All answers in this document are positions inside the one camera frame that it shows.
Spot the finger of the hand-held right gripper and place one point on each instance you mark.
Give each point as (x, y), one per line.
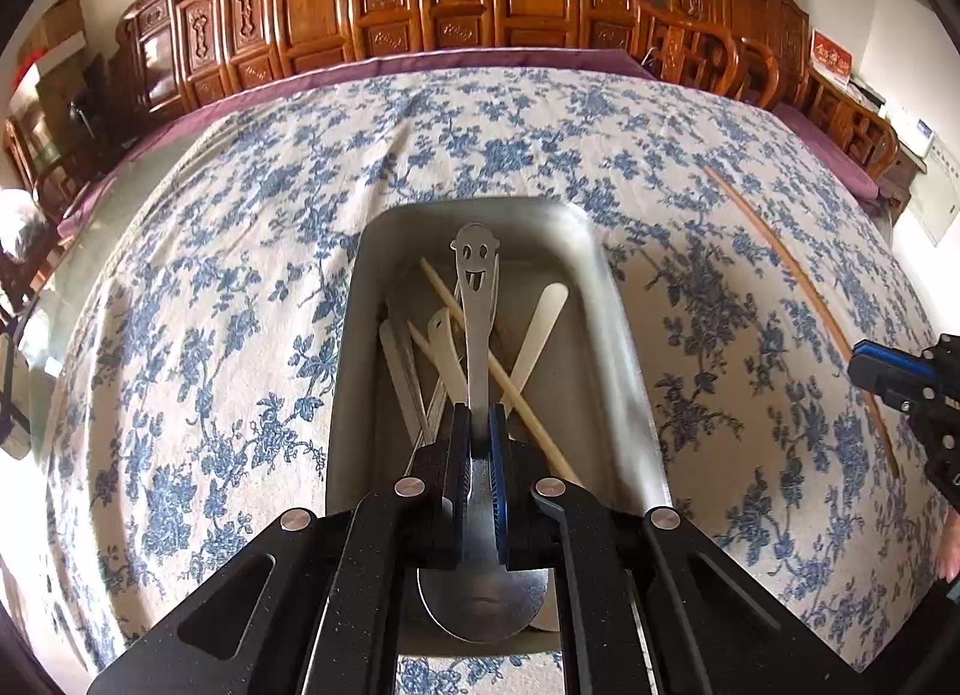
(881, 365)

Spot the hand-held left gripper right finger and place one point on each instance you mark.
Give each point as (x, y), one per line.
(501, 485)

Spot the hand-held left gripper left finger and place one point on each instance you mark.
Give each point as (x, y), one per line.
(459, 466)

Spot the copper coloured chopstick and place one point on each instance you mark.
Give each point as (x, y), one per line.
(810, 290)

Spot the white plastic fork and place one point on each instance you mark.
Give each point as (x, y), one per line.
(397, 373)

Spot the wooden chopstick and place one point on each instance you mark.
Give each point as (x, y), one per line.
(450, 301)
(424, 339)

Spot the metal tray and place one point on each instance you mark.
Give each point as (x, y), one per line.
(585, 335)

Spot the person's right hand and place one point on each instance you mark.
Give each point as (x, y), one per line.
(952, 549)

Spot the white board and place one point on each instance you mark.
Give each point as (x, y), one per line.
(937, 193)

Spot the purple bench cushion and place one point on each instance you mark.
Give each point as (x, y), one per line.
(832, 148)

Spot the wooden bench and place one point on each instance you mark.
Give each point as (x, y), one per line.
(847, 121)

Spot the red box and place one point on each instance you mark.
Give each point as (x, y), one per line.
(831, 56)

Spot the blue floral tablecloth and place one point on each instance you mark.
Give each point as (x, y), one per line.
(225, 253)

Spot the wooden armchair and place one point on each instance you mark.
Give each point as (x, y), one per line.
(712, 58)

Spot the stack of cardboard boxes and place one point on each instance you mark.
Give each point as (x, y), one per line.
(52, 39)

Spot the white wall device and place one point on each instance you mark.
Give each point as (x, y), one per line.
(915, 136)

